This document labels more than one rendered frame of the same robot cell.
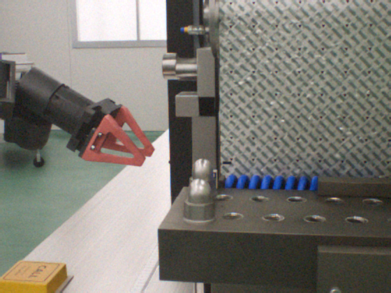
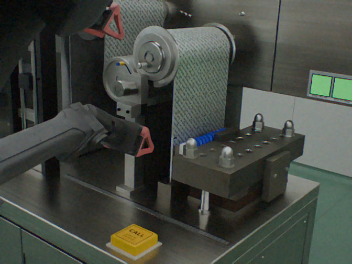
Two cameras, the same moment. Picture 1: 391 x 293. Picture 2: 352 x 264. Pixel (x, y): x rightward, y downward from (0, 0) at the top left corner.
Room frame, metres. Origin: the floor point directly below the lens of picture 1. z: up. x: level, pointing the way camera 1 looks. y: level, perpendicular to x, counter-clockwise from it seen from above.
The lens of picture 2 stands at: (0.22, 0.94, 1.42)
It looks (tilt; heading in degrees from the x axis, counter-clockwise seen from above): 17 degrees down; 298
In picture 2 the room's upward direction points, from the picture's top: 3 degrees clockwise
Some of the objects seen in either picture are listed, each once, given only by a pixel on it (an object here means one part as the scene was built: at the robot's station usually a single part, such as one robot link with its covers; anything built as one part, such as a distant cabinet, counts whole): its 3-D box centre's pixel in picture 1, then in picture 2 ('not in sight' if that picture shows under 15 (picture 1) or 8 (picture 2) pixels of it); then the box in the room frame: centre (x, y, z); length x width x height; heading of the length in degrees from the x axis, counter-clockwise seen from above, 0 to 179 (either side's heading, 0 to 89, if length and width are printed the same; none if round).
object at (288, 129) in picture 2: not in sight; (288, 127); (0.54, -0.32, 1.05); 0.04 x 0.04 x 0.04
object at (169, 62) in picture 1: (170, 66); (120, 88); (0.86, 0.03, 1.18); 0.04 x 0.02 x 0.04; 171
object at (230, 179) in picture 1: (306, 188); (205, 141); (0.72, -0.15, 1.03); 0.21 x 0.04 x 0.03; 81
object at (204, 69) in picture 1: (197, 148); (131, 134); (0.86, -0.01, 1.05); 0.06 x 0.05 x 0.31; 81
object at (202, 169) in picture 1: (202, 176); (190, 146); (0.69, -0.01, 1.05); 0.04 x 0.04 x 0.04
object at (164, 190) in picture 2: not in sight; (196, 175); (0.74, -0.15, 0.92); 0.28 x 0.04 x 0.04; 81
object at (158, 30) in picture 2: (223, 16); (155, 56); (0.82, -0.05, 1.25); 0.15 x 0.01 x 0.15; 171
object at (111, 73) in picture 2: not in sight; (150, 74); (0.91, -0.18, 1.17); 0.26 x 0.12 x 0.12; 81
